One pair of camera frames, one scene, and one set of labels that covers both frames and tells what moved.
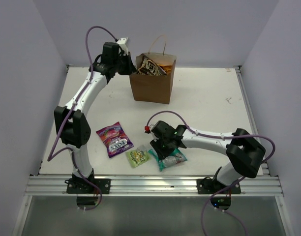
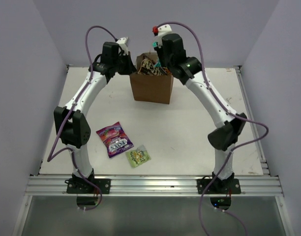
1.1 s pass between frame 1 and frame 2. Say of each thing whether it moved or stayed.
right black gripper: moved
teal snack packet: moved
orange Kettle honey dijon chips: stayed
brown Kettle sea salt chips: stayed
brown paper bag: stayed
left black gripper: stayed
